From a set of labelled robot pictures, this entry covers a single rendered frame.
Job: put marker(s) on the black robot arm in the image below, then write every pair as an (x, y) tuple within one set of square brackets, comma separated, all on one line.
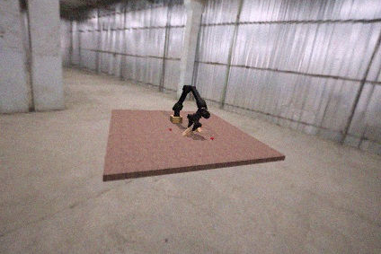
[(202, 106)]

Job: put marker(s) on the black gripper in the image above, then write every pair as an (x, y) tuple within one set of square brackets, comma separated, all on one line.
[(196, 122)]

